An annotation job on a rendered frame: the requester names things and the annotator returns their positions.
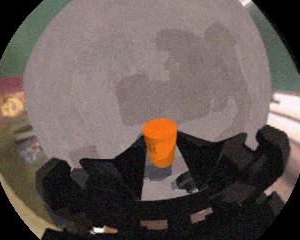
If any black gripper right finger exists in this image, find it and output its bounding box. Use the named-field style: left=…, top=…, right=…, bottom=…
left=175, top=131, right=247, bottom=191

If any dark grey round pedestal with silver shaft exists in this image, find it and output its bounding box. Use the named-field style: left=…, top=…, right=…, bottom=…
left=175, top=169, right=198, bottom=193

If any orange knob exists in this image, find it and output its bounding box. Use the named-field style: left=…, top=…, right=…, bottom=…
left=143, top=119, right=177, bottom=168

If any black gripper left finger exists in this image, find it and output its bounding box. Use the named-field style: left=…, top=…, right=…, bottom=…
left=79, top=136, right=147, bottom=200

